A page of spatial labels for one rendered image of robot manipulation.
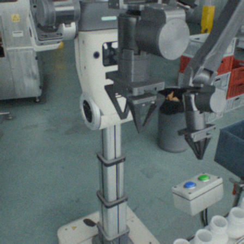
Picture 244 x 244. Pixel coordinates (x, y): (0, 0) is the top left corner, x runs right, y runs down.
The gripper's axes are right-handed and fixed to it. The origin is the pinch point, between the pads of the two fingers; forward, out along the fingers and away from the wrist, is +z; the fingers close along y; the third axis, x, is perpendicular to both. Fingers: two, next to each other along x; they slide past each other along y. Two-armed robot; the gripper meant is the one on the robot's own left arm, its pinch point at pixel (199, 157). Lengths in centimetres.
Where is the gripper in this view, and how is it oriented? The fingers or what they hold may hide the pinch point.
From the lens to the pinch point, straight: 81.2
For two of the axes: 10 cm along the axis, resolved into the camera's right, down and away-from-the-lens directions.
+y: 8.6, -2.4, 4.6
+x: -4.9, -0.8, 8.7
